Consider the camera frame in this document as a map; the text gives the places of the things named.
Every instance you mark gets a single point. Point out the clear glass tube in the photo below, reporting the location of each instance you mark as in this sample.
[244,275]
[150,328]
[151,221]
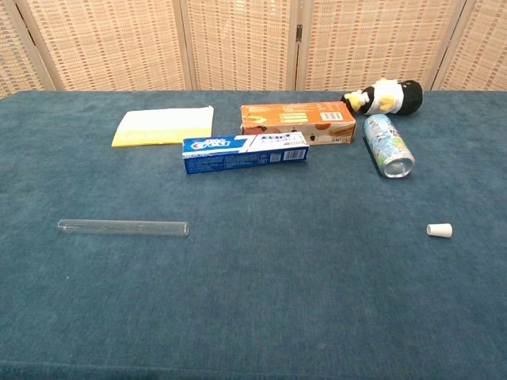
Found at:
[119,227]

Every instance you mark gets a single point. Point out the black white penguin plush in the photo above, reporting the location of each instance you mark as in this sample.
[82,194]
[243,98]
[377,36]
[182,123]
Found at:
[408,97]

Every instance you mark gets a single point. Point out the orange cardboard box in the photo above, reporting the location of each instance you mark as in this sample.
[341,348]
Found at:
[293,115]

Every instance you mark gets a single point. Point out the blue table cloth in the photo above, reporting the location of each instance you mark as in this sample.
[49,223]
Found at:
[253,277]

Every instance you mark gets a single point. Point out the white and yellow paper pad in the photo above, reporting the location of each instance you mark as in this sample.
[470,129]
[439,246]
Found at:
[158,122]

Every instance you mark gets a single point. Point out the printed drink can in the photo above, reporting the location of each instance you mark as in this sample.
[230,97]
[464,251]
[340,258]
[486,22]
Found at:
[386,142]

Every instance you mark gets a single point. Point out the woven folding screen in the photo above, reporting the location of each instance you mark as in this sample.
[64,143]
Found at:
[111,39]

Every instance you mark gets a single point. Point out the blue toothpaste box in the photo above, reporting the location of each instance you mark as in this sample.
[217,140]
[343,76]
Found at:
[237,162]

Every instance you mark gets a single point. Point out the small white stopper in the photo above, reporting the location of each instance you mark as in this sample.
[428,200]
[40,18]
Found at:
[439,230]

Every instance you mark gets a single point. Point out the screen metal hinge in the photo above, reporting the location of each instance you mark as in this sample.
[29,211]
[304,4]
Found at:
[299,33]

